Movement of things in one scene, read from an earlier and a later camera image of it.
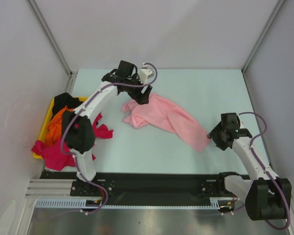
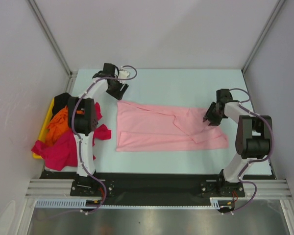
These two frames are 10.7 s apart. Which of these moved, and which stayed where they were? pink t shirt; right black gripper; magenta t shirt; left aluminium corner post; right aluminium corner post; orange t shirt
Moved: right black gripper; pink t shirt
Stayed: right aluminium corner post; magenta t shirt; orange t shirt; left aluminium corner post
